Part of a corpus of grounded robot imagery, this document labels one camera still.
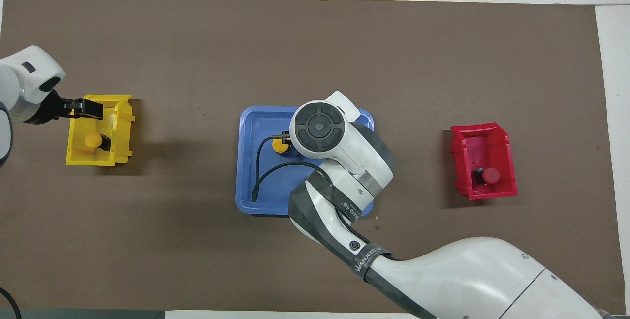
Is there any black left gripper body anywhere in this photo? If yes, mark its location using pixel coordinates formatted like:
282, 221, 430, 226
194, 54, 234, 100
25, 90, 74, 125

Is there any yellow push button switch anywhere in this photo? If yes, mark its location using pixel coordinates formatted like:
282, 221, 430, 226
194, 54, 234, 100
84, 132, 112, 152
272, 134, 296, 158

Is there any red push button switch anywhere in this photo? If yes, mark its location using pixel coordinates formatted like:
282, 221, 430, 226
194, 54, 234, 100
472, 167, 501, 186

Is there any yellow plastic storage bin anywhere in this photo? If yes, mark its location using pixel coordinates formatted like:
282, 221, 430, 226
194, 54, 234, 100
66, 94, 136, 167

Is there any blue plastic tray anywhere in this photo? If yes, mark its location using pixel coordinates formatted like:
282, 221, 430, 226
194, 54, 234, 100
235, 106, 375, 218

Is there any brown paper table mat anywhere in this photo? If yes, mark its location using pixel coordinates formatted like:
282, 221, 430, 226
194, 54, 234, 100
0, 0, 627, 316

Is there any red plastic storage bin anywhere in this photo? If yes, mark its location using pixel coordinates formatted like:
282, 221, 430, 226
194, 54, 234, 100
449, 122, 518, 201

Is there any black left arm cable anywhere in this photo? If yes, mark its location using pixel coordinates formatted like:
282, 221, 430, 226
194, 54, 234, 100
0, 287, 23, 319

